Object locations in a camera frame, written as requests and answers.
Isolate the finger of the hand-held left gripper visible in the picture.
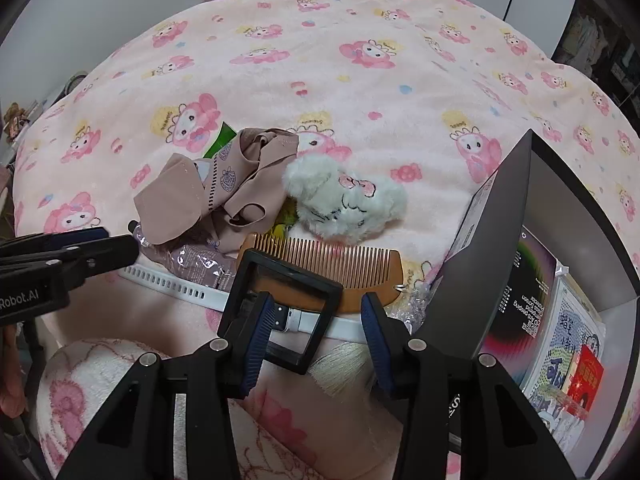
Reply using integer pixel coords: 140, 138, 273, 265
0, 235, 139, 292
0, 227, 110, 257

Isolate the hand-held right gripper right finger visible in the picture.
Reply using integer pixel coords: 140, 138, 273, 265
361, 292, 583, 480

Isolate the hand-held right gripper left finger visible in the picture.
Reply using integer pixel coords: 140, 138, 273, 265
55, 292, 277, 480

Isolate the black square frame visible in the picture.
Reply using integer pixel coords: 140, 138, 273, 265
217, 249, 345, 376

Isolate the white strap smartwatch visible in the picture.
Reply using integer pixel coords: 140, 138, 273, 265
120, 260, 368, 348

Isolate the wooden comb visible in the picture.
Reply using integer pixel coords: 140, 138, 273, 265
236, 232, 403, 317

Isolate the beige printed cloth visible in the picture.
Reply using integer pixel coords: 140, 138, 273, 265
132, 129, 301, 253

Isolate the mauve plastic packet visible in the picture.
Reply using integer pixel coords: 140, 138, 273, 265
134, 224, 239, 291

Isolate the black cardboard box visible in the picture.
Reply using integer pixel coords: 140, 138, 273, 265
425, 129, 640, 480

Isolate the person's left forearm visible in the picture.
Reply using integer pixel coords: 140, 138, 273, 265
0, 327, 31, 418

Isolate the blond fibre tuft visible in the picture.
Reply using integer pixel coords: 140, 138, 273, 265
306, 341, 377, 399

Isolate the crumpled clear plastic wrap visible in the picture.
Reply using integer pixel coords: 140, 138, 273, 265
390, 280, 441, 332

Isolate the pink fleece cloth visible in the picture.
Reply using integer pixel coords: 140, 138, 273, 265
35, 337, 406, 480

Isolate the yellow green packet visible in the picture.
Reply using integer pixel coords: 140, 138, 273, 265
271, 199, 302, 237

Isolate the brown teddy bear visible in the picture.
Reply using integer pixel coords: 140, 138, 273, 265
2, 102, 33, 143

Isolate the black rainbow print packet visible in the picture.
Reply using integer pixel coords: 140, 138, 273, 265
479, 225, 559, 382

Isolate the white plush toy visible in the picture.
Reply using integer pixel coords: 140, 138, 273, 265
282, 154, 407, 238

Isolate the red envelope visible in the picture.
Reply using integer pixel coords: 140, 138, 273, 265
562, 344, 605, 412

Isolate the pink printed blanket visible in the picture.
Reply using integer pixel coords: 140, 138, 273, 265
10, 0, 640, 461

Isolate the dark shelf with clothes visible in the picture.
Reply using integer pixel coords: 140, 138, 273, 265
552, 0, 640, 126

